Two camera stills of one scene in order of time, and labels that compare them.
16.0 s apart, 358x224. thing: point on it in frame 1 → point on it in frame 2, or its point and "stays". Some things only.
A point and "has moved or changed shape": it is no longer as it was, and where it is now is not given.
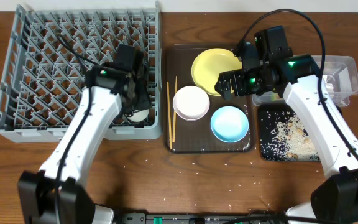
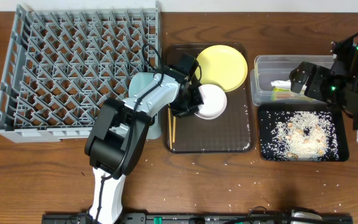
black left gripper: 138,101 → 188,104
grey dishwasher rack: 48,51 stays
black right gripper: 238,76 → 320,74
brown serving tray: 196,136 stays
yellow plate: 208,65 stays
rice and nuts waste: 283,137 stays
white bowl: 191,103 has moved or changed shape
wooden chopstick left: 168,98 stays
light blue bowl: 229,124 has moved or changed shape
